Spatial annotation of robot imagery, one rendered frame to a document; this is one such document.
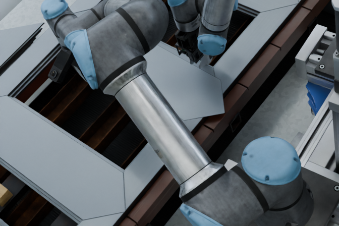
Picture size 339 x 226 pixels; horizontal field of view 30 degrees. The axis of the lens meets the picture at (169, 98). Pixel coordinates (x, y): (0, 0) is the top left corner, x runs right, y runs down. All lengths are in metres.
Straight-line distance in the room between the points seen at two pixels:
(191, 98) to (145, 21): 0.67
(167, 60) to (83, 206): 0.56
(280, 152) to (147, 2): 0.42
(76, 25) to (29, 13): 0.88
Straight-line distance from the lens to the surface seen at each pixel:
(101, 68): 1.33
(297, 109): 2.09
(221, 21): 1.61
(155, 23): 1.35
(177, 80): 2.02
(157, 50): 2.12
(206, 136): 1.90
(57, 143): 2.03
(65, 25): 1.75
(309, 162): 1.68
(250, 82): 1.99
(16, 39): 2.47
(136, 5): 1.36
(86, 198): 1.89
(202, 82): 2.00
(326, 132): 1.72
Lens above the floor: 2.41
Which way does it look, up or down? 52 degrees down
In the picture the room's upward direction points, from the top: 23 degrees counter-clockwise
